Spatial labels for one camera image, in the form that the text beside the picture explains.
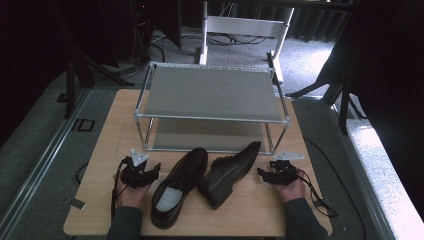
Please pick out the white desk frame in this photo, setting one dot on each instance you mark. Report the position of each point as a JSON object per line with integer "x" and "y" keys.
{"x": 245, "y": 26}

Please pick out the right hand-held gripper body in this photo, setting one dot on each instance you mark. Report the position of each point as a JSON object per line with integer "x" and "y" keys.
{"x": 283, "y": 173}

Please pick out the black tripod stand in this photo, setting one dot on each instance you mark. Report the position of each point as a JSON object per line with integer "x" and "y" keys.
{"x": 71, "y": 83}

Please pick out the grey tape piece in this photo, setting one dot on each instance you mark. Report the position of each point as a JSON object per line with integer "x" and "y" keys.
{"x": 75, "y": 202}

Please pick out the black metal stand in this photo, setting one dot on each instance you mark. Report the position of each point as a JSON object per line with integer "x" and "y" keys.
{"x": 343, "y": 100}

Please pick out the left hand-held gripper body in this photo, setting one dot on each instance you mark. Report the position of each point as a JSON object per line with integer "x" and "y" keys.
{"x": 133, "y": 175}

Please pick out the metal floor rail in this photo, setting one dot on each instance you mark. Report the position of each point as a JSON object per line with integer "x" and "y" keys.
{"x": 43, "y": 150}

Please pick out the person's left hand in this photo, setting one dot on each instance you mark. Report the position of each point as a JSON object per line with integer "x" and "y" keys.
{"x": 133, "y": 196}

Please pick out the black tape marks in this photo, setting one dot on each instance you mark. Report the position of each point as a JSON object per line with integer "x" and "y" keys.
{"x": 83, "y": 125}

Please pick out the person's right hand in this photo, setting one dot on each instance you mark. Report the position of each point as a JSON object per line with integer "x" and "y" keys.
{"x": 291, "y": 191}

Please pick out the black leather shoe white insole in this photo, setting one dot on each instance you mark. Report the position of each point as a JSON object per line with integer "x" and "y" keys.
{"x": 186, "y": 173}

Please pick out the grey metal frame shoe rack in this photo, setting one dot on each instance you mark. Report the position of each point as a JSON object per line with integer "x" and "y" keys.
{"x": 213, "y": 93}

